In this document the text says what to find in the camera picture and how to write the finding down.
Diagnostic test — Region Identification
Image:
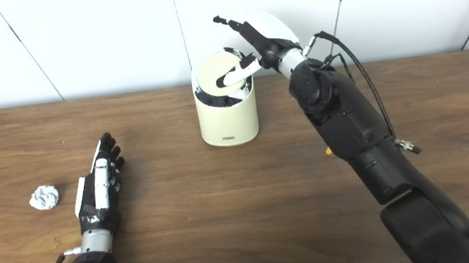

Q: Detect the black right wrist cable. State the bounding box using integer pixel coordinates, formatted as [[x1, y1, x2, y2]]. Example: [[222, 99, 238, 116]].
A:
[[300, 22, 422, 165]]

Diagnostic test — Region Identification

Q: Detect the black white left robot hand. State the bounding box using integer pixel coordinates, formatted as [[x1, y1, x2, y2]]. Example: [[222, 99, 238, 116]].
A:
[[67, 131, 133, 238]]

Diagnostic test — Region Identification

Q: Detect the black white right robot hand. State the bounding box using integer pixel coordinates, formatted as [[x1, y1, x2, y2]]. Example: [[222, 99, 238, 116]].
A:
[[209, 6, 306, 88]]

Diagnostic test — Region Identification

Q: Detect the white paper ball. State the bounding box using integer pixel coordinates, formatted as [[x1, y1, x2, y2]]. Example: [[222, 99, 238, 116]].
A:
[[28, 184, 61, 212]]

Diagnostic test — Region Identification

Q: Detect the cream-colored lidded bin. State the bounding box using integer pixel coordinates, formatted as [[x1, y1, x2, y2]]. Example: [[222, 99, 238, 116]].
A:
[[188, 45, 261, 149]]

